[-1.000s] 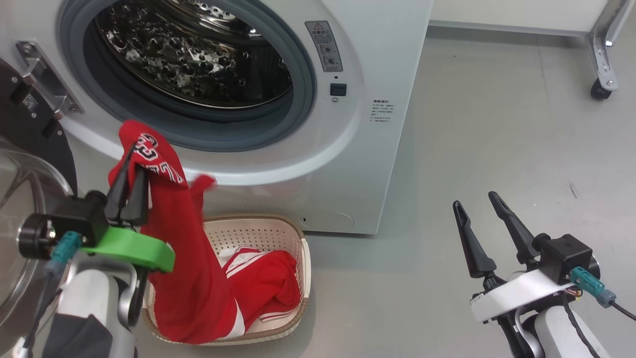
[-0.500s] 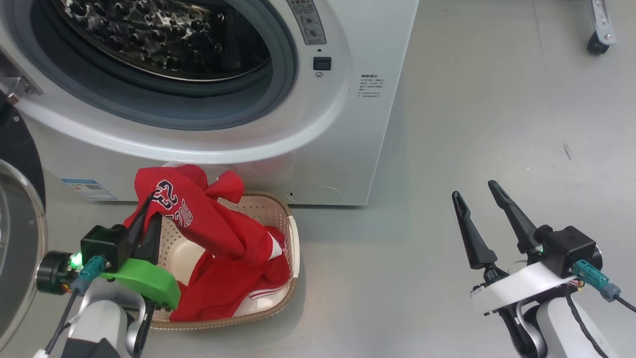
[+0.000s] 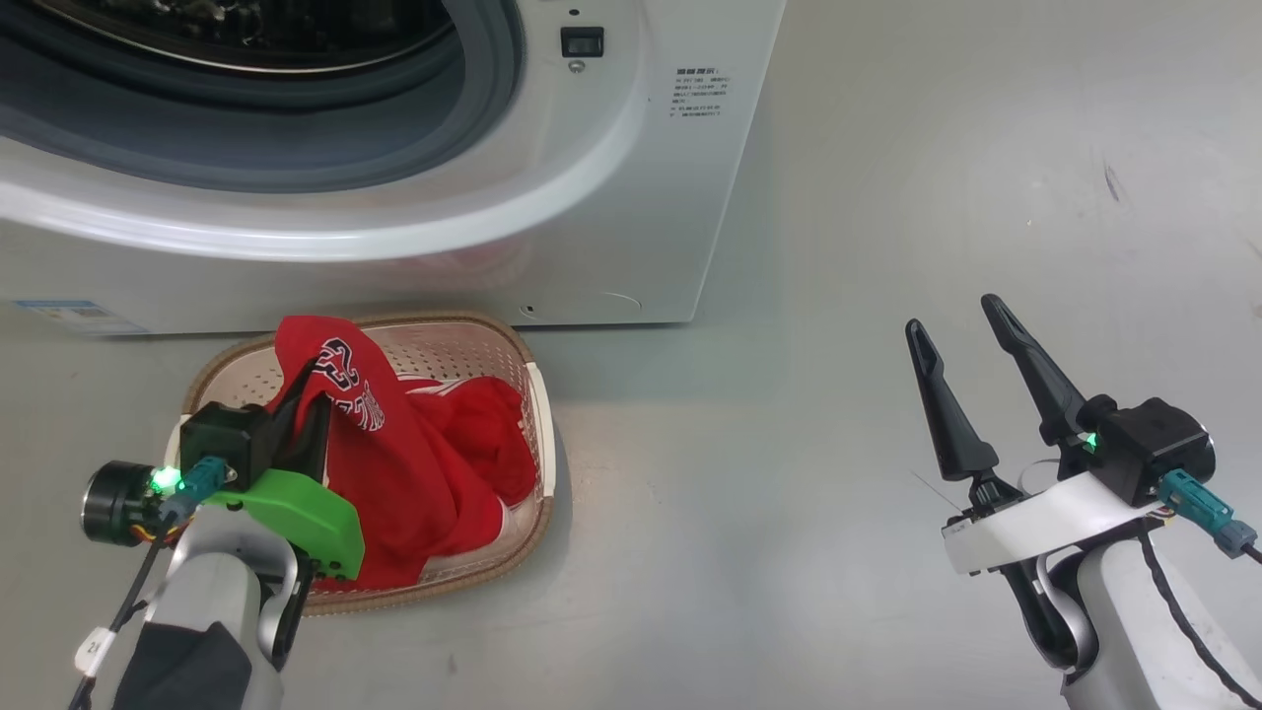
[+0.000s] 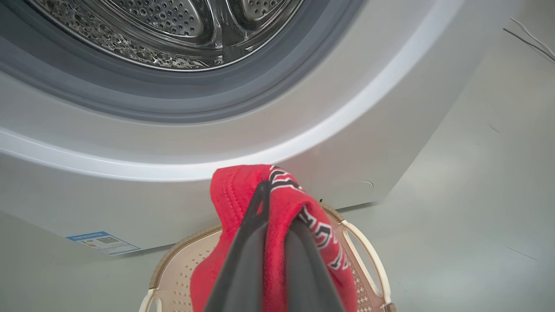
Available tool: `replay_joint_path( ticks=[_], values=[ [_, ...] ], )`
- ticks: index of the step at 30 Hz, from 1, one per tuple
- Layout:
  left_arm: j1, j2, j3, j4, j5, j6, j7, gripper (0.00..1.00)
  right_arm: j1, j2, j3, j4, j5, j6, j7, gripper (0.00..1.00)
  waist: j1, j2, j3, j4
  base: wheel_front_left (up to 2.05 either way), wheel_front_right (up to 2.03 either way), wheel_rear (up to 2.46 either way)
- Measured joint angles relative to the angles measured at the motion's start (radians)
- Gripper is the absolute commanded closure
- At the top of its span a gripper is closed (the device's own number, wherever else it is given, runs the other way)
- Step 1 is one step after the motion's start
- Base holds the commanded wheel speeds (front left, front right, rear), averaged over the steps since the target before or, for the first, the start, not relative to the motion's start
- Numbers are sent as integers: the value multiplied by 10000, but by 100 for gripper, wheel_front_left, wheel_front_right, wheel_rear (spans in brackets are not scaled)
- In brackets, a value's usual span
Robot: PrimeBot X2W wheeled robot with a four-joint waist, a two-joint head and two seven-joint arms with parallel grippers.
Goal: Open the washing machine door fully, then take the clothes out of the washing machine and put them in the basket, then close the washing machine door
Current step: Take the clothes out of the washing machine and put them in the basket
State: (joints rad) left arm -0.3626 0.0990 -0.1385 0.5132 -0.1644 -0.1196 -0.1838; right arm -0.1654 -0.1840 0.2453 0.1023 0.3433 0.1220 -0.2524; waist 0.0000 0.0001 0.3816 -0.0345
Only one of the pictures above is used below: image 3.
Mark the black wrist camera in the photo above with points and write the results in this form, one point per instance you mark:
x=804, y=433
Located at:
x=1149, y=444
x=222, y=439

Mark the red sports jersey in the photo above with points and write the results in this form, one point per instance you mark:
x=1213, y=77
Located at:
x=434, y=463

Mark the cream perforated laundry basket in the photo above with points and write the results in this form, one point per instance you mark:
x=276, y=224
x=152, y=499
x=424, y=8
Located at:
x=523, y=473

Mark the blue energy label sticker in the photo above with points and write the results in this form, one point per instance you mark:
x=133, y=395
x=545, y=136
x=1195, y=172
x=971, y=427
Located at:
x=84, y=316

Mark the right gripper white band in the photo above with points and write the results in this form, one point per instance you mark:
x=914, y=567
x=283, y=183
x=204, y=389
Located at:
x=1035, y=523

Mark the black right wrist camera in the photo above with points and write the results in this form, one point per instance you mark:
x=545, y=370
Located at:
x=1149, y=444

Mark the black door latch socket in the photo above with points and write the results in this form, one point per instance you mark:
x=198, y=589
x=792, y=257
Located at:
x=582, y=41

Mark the white washing machine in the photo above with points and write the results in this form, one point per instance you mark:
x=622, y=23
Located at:
x=611, y=197

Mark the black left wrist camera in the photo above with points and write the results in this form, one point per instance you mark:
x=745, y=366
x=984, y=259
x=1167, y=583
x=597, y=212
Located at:
x=222, y=439

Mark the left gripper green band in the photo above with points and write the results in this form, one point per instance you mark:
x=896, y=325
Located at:
x=296, y=513

